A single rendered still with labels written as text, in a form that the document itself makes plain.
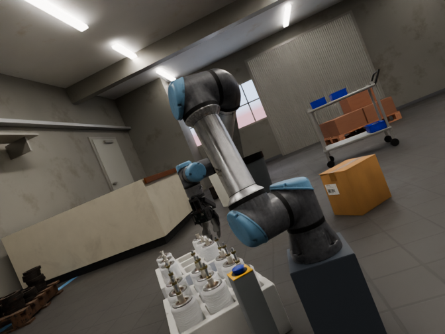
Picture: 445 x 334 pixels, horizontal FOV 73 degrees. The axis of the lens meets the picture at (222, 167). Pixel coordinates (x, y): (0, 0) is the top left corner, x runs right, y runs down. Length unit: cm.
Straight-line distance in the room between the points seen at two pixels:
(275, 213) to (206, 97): 38
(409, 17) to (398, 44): 72
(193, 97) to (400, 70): 902
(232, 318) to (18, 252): 371
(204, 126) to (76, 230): 326
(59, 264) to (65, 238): 35
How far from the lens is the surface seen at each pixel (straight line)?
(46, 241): 426
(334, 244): 91
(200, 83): 90
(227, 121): 105
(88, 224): 387
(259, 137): 894
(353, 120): 654
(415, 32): 1005
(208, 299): 114
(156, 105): 862
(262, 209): 80
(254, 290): 99
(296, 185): 85
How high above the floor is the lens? 67
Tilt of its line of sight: 2 degrees down
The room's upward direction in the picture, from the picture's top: 23 degrees counter-clockwise
